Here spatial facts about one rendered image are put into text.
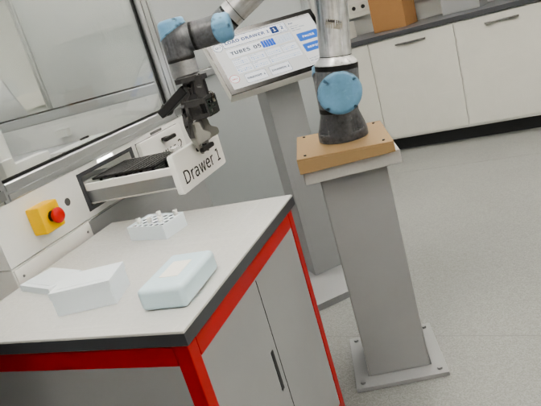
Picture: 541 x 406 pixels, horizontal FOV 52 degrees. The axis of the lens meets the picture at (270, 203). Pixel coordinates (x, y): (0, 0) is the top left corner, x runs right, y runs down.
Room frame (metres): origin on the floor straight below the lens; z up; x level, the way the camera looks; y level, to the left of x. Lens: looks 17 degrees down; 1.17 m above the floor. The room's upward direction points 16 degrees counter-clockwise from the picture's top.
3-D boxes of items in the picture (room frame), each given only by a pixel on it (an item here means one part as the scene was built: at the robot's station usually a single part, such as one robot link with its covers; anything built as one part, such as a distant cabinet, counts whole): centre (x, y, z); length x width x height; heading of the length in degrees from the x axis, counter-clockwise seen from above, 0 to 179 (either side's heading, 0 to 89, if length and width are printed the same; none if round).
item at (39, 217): (1.39, 0.56, 0.88); 0.07 x 0.05 x 0.07; 156
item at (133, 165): (1.66, 0.35, 0.87); 0.22 x 0.18 x 0.06; 66
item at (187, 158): (1.58, 0.16, 0.87); 0.29 x 0.02 x 0.11; 156
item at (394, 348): (1.66, -0.27, 0.38); 0.30 x 0.30 x 0.76; 82
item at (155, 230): (1.36, 0.29, 0.78); 0.12 x 0.08 x 0.04; 55
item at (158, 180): (1.66, 0.36, 0.86); 0.40 x 0.26 x 0.06; 66
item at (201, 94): (1.56, 0.12, 1.04); 0.09 x 0.08 x 0.12; 66
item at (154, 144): (1.99, 0.31, 0.87); 0.29 x 0.02 x 0.11; 156
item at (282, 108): (2.42, -0.18, 0.51); 0.50 x 0.45 x 1.02; 17
